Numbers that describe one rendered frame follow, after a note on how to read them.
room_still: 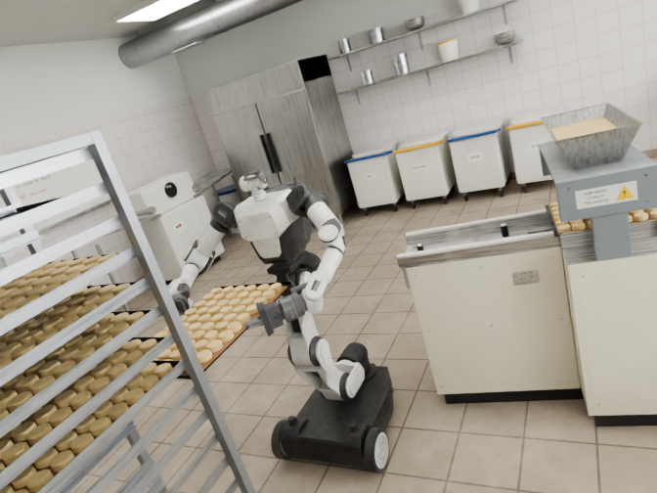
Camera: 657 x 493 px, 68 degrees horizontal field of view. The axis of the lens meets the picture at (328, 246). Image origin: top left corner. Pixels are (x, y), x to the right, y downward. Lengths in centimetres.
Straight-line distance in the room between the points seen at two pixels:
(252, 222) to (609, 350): 159
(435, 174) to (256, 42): 309
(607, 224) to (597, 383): 73
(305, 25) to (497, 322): 519
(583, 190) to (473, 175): 382
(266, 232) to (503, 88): 455
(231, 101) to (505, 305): 488
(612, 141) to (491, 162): 369
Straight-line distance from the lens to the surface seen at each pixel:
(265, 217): 210
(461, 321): 250
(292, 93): 602
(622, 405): 256
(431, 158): 586
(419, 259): 237
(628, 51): 622
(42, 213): 127
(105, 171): 135
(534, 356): 260
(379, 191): 615
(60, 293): 127
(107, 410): 148
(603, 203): 209
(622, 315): 230
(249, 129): 643
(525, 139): 567
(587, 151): 213
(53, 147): 128
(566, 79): 622
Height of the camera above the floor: 178
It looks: 18 degrees down
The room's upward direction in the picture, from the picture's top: 17 degrees counter-clockwise
